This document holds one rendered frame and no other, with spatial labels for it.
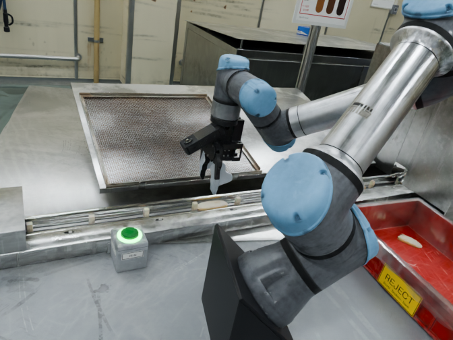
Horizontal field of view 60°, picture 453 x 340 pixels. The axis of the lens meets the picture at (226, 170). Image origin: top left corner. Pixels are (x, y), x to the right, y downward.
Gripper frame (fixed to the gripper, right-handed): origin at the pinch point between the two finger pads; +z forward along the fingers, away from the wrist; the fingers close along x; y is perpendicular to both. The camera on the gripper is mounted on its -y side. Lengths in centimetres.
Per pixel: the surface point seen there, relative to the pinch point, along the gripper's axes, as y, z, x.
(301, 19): 76, -37, 78
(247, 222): 10.2, 8.3, -8.9
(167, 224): -12.7, 6.8, -7.0
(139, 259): -22.5, 7.9, -16.9
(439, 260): 61, 10, -36
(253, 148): 28.5, 1.8, 23.7
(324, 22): 90, -37, 78
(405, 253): 52, 10, -31
